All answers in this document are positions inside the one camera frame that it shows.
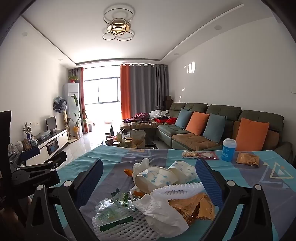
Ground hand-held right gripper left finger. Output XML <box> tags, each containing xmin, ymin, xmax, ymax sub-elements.
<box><xmin>25</xmin><ymin>159</ymin><xmax>104</xmax><ymax>241</ymax></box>

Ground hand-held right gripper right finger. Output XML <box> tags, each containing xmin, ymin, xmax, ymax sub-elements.
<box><xmin>195</xmin><ymin>158</ymin><xmax>273</xmax><ymax>241</ymax></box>

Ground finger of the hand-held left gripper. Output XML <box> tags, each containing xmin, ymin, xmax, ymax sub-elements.
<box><xmin>22</xmin><ymin>152</ymin><xmax>68</xmax><ymax>173</ymax></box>
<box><xmin>9</xmin><ymin>146</ymin><xmax>40</xmax><ymax>168</ymax></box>

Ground gold foil wrapper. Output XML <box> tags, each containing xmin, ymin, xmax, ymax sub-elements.
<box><xmin>169</xmin><ymin>192</ymin><xmax>215</xmax><ymax>226</ymax></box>

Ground clear glassware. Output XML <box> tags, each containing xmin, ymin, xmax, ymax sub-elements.
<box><xmin>8</xmin><ymin>143</ymin><xmax>19</xmax><ymax>159</ymax></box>

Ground white black TV cabinet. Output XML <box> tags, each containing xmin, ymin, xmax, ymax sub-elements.
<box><xmin>9</xmin><ymin>129</ymin><xmax>69</xmax><ymax>166</ymax></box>

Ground clear plastic bag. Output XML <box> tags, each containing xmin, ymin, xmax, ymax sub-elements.
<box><xmin>38</xmin><ymin>130</ymin><xmax>51</xmax><ymax>141</ymax></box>

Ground small plant in blue vase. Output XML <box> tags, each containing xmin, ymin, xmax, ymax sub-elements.
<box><xmin>22</xmin><ymin>122</ymin><xmax>32</xmax><ymax>139</ymax></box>

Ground red snack packet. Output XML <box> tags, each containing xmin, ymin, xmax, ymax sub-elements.
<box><xmin>197</xmin><ymin>151</ymin><xmax>219</xmax><ymax>160</ymax></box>

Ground blue cup with white lid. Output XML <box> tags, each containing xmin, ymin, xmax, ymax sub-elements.
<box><xmin>221</xmin><ymin>138</ymin><xmax>237</xmax><ymax>161</ymax></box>

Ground clear green candy wrapper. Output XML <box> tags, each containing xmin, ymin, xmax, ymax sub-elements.
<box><xmin>95</xmin><ymin>198</ymin><xmax>125</xmax><ymax>224</ymax></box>
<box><xmin>111</xmin><ymin>189</ymin><xmax>140</xmax><ymax>210</ymax></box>

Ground blue grey printed tablecloth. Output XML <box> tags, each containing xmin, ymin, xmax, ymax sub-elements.
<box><xmin>29</xmin><ymin>145</ymin><xmax>296</xmax><ymax>241</ymax></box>

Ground black monitor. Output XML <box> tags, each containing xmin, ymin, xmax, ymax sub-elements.
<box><xmin>46</xmin><ymin>116</ymin><xmax>57</xmax><ymax>133</ymax></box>

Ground tall plant yellow pot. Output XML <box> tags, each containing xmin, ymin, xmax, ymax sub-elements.
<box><xmin>67</xmin><ymin>94</ymin><xmax>88</xmax><ymax>141</ymax></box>

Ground golden snack packet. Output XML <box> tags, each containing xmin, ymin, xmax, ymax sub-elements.
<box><xmin>236</xmin><ymin>152</ymin><xmax>260</xmax><ymax>167</ymax></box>

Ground brown seat mat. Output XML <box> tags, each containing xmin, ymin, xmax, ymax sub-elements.
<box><xmin>171</xmin><ymin>133</ymin><xmax>218</xmax><ymax>145</ymax></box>

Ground dark green wrapper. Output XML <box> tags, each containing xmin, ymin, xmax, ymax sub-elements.
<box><xmin>99</xmin><ymin>216</ymin><xmax>134</xmax><ymax>231</ymax></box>

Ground white ribbed foam sleeve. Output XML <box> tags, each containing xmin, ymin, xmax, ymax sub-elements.
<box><xmin>151</xmin><ymin>182</ymin><xmax>205</xmax><ymax>200</ymax></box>

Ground large blue cushion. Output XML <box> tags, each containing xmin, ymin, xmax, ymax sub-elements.
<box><xmin>203</xmin><ymin>113</ymin><xmax>227</xmax><ymax>143</ymax></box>

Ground cloth covered standing fan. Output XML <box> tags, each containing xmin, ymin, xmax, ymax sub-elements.
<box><xmin>53</xmin><ymin>96</ymin><xmax>68</xmax><ymax>114</ymax></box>

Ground large white tissue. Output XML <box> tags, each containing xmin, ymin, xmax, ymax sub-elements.
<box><xmin>133</xmin><ymin>193</ymin><xmax>189</xmax><ymax>238</ymax></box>

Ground small orange cushion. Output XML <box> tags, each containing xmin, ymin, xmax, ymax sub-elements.
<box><xmin>185</xmin><ymin>111</ymin><xmax>210</xmax><ymax>136</ymax></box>

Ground white foam fruit net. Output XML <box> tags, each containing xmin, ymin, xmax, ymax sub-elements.
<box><xmin>91</xmin><ymin>209</ymin><xmax>162</xmax><ymax>240</ymax></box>

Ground white standing air conditioner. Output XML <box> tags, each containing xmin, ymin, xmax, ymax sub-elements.
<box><xmin>63</xmin><ymin>83</ymin><xmax>80</xmax><ymax>139</ymax></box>

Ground large orange cushion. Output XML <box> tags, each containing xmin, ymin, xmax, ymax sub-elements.
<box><xmin>236</xmin><ymin>117</ymin><xmax>270</xmax><ymax>151</ymax></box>

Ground small blue cushion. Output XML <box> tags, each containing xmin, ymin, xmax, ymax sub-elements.
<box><xmin>175</xmin><ymin>108</ymin><xmax>193</xmax><ymax>129</ymax></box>

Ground coffee table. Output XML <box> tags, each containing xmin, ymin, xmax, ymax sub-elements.
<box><xmin>102</xmin><ymin>133</ymin><xmax>160</xmax><ymax>150</ymax></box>

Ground red cloth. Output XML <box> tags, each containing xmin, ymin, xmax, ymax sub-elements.
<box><xmin>154</xmin><ymin>117</ymin><xmax>177</xmax><ymax>126</ymax></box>

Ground narrow orange grey curtain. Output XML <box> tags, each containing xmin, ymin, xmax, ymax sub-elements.
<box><xmin>70</xmin><ymin>67</ymin><xmax>89</xmax><ymax>133</ymax></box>

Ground green sofa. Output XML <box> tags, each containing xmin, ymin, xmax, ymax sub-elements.
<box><xmin>157</xmin><ymin>102</ymin><xmax>293</xmax><ymax>160</ymax></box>

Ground maroon clothes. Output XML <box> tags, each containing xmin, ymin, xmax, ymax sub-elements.
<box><xmin>122</xmin><ymin>113</ymin><xmax>151</xmax><ymax>122</ymax></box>

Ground brown back cushion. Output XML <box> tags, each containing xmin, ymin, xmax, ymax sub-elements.
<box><xmin>232</xmin><ymin>120</ymin><xmax>280</xmax><ymax>151</ymax></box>

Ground white clothes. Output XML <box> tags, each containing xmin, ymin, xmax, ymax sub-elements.
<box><xmin>149</xmin><ymin>110</ymin><xmax>170</xmax><ymax>120</ymax></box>

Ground window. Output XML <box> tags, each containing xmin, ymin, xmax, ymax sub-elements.
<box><xmin>83</xmin><ymin>77</ymin><xmax>121</xmax><ymax>105</ymax></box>

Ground brown cardboard boxes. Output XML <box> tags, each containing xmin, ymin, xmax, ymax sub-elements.
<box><xmin>163</xmin><ymin>95</ymin><xmax>174</xmax><ymax>109</ymax></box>

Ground wide orange grey curtain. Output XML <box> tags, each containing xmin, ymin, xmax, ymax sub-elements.
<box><xmin>120</xmin><ymin>63</ymin><xmax>170</xmax><ymax>120</ymax></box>

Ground ring ceiling lamp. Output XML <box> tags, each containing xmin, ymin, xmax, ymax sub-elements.
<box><xmin>102</xmin><ymin>4</ymin><xmax>135</xmax><ymax>42</ymax></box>

